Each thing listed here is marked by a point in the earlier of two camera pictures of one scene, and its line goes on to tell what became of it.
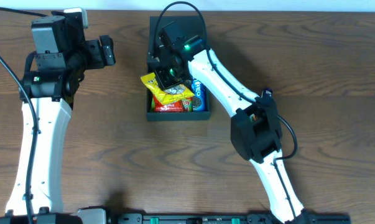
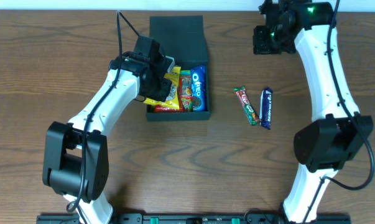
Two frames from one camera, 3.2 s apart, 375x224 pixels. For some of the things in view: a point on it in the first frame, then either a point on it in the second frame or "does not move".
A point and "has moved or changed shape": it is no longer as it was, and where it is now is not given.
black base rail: [233, 218] does not move
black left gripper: [106, 54] → [162, 92]
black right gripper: [167, 78] → [260, 42]
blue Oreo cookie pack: [199, 92] does not move
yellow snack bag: [174, 93] has moved or changed shape
